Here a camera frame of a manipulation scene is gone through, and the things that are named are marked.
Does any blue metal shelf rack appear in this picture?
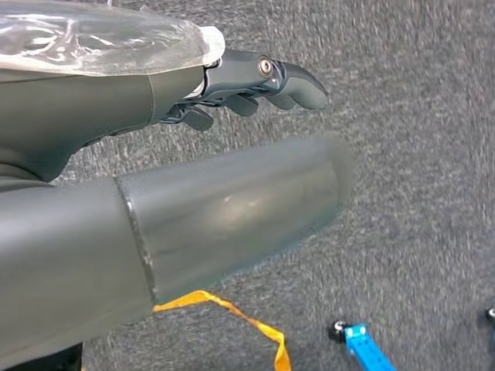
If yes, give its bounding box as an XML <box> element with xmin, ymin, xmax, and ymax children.
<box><xmin>329</xmin><ymin>321</ymin><xmax>398</xmax><ymax>371</ymax></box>

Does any loose yellow tape strip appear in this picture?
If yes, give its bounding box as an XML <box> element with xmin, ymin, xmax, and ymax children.
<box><xmin>153</xmin><ymin>289</ymin><xmax>293</xmax><ymax>371</ymax></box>

